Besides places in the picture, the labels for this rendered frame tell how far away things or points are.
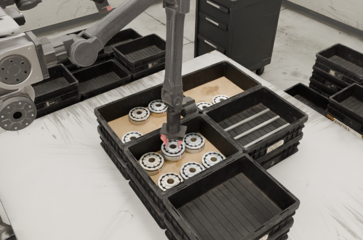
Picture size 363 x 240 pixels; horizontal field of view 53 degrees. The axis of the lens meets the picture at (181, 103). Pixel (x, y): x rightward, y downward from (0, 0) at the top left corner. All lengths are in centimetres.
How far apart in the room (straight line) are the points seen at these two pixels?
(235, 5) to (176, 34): 168
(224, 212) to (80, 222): 59
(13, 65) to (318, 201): 130
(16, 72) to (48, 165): 83
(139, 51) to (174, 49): 172
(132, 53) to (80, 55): 191
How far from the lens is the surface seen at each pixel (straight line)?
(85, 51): 112
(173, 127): 146
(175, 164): 157
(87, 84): 289
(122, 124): 178
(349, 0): 476
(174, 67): 134
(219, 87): 202
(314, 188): 177
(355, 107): 269
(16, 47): 106
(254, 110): 189
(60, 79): 280
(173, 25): 129
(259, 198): 150
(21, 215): 170
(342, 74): 292
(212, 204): 145
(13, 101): 142
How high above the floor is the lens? 199
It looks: 38 degrees down
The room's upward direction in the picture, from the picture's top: 1 degrees clockwise
